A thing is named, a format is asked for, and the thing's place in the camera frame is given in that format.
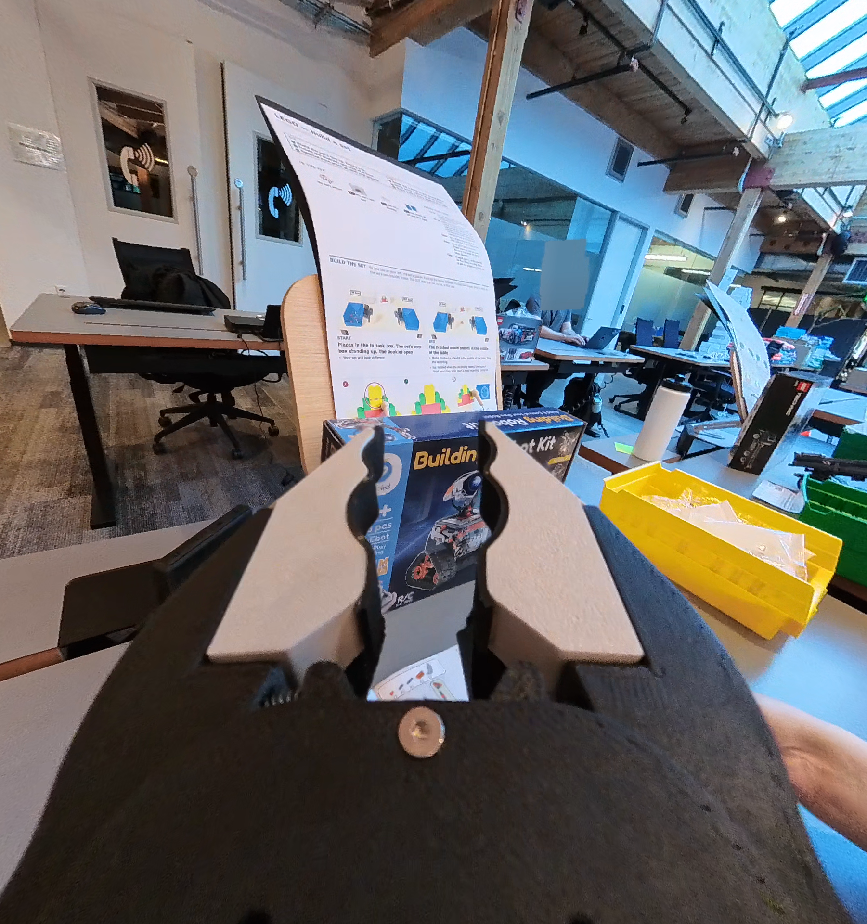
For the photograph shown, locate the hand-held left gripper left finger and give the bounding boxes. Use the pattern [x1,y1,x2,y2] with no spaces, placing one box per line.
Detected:
[206,426,386,700]

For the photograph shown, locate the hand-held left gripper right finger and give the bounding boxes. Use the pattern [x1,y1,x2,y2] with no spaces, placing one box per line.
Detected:
[469,421,647,700]

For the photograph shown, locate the person's right forearm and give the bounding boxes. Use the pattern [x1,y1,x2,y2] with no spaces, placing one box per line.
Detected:
[754,693,867,878]

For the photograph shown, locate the grey desk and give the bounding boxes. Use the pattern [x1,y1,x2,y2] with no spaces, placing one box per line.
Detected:
[0,426,867,924]

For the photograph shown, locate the printed task sheet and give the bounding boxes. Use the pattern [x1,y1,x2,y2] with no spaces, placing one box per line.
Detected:
[256,96,503,420]

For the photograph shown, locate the wood-edged office desk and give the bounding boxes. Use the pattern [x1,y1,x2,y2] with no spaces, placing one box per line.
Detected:
[11,292,286,529]

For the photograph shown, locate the black power box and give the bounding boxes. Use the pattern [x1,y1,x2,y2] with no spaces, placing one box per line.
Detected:
[152,504,254,582]

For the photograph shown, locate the yellow plastic bin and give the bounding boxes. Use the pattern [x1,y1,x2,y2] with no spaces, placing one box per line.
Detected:
[599,462,843,640]

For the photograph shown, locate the open instruction booklet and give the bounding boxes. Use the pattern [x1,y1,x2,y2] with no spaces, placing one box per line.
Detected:
[372,646,470,701]

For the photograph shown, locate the robot kit box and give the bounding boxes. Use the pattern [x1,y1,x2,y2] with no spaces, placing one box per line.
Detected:
[323,409,587,615]

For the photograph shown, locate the white water bottle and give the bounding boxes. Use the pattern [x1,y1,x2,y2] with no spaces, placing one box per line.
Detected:
[633,375,693,463]

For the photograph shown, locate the white plastic bag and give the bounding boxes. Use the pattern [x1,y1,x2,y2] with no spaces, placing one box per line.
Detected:
[643,487,817,582]

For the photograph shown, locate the wooden board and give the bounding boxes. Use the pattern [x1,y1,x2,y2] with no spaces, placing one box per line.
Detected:
[280,274,336,474]

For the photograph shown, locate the red car toy box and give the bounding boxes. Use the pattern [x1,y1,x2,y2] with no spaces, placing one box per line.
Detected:
[498,315,544,362]

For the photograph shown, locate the tall black box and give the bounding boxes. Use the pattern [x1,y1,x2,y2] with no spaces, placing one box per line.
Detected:
[728,370,831,476]

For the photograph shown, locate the black tool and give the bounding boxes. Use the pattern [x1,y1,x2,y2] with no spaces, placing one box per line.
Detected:
[789,452,867,482]

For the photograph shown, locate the green plastic bin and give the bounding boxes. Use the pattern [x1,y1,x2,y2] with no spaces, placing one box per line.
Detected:
[798,426,867,600]

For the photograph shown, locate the black keyboard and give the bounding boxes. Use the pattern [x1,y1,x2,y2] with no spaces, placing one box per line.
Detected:
[89,295,218,316]

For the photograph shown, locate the white door with window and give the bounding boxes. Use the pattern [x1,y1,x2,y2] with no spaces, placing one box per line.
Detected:
[220,61,319,313]
[35,29,205,304]

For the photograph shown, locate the black office chair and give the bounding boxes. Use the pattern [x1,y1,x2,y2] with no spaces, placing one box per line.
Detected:
[112,238,284,461]

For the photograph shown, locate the wall sign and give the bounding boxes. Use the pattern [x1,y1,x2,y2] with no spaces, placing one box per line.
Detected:
[6,121,66,172]

